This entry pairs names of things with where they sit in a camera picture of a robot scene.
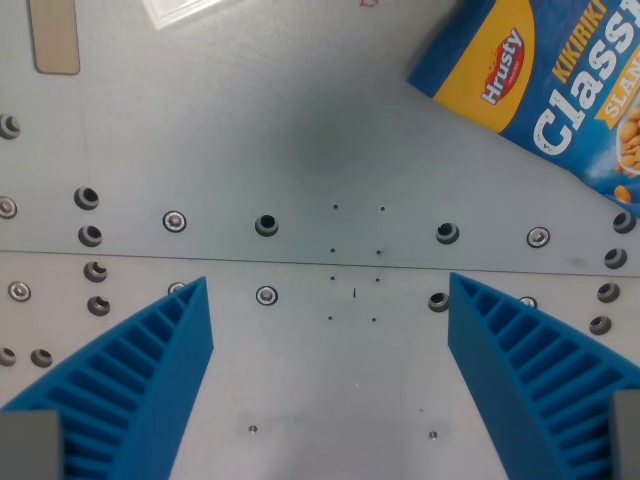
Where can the silver hex socket bolt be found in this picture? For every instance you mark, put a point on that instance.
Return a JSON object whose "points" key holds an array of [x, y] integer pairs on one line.
{"points": [[528, 301], [174, 221], [19, 291], [266, 295], [175, 287], [538, 237], [6, 207]]}

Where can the blue yellow peanut snack bag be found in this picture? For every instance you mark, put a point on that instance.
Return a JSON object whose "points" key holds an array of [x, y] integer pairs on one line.
{"points": [[560, 75]]}

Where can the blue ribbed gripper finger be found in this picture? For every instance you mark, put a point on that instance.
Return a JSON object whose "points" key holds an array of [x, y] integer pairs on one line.
{"points": [[175, 360], [480, 345]]}

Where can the tan rounded rectangular sticker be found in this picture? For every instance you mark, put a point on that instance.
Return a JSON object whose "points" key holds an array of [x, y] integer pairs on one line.
{"points": [[55, 35]]}

